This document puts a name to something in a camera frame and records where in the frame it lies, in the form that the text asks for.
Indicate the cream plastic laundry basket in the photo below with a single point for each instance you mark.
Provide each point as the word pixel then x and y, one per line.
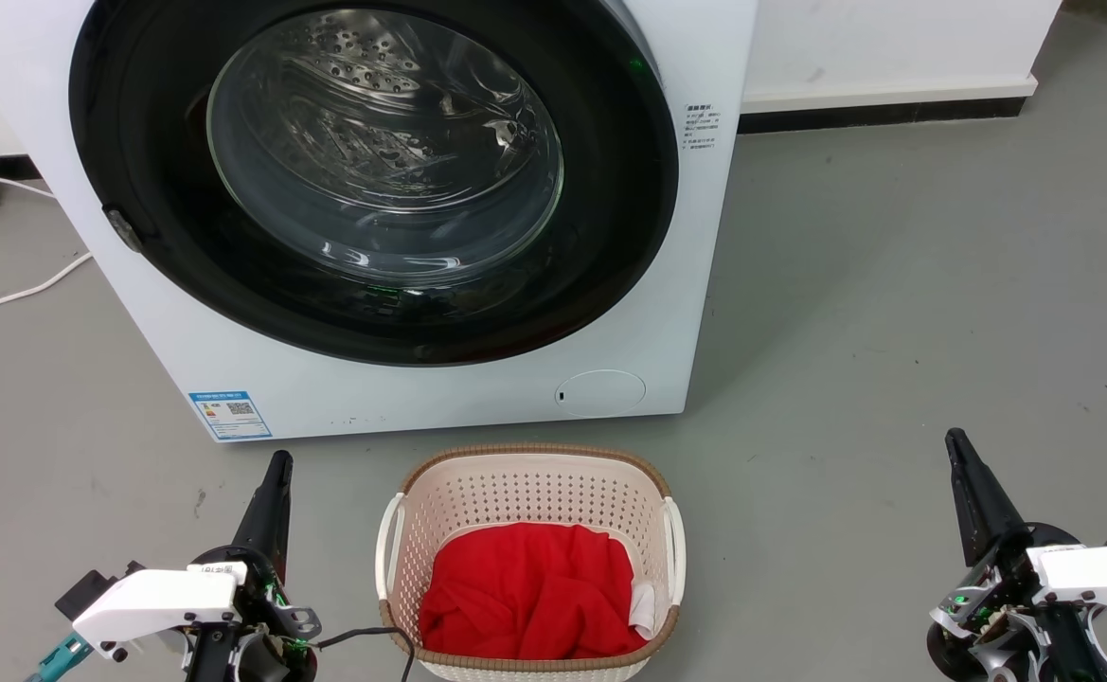
pixel 525 488

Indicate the white front-load washing machine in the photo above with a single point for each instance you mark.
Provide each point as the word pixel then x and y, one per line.
pixel 420 403

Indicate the blue energy label sticker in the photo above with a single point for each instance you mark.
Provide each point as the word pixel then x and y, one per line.
pixel 229 415

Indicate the white cloth piece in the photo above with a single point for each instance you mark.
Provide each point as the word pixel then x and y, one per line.
pixel 643 611

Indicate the grey washer door latch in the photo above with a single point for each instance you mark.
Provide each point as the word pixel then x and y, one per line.
pixel 124 229

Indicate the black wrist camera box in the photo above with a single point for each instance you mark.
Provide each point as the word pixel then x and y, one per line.
pixel 89 592

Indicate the black round washer door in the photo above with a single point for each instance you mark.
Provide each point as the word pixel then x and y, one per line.
pixel 136 104

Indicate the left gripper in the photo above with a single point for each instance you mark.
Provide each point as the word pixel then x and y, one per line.
pixel 160 601

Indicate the black skirting strip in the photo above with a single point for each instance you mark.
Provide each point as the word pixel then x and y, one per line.
pixel 880 114

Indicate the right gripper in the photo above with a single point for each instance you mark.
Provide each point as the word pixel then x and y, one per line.
pixel 1074 578

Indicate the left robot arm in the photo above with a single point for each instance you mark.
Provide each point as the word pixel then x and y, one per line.
pixel 53 660

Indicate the red garment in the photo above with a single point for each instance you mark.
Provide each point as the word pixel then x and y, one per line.
pixel 525 597

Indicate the white text sticker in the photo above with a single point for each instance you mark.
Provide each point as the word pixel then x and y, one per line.
pixel 701 126

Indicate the round white filter cover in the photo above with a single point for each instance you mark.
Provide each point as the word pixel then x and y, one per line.
pixel 600 393

